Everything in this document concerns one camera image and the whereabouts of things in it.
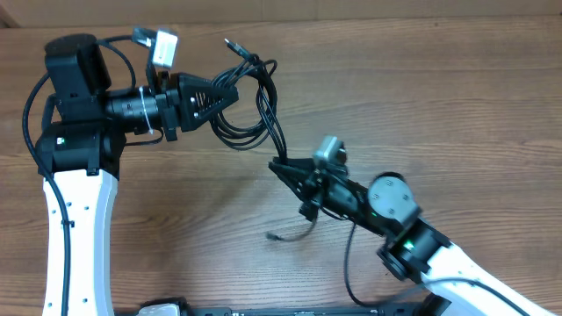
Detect black USB cable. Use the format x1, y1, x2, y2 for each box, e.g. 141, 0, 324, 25
209, 54, 320, 242

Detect black cable with thin plug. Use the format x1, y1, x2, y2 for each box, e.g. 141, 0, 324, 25
224, 38, 258, 62

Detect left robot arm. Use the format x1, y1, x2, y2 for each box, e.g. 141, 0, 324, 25
30, 29, 238, 315

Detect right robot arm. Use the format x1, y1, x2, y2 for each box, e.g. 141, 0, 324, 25
269, 158, 548, 315

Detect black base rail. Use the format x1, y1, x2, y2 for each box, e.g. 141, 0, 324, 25
189, 303, 421, 316

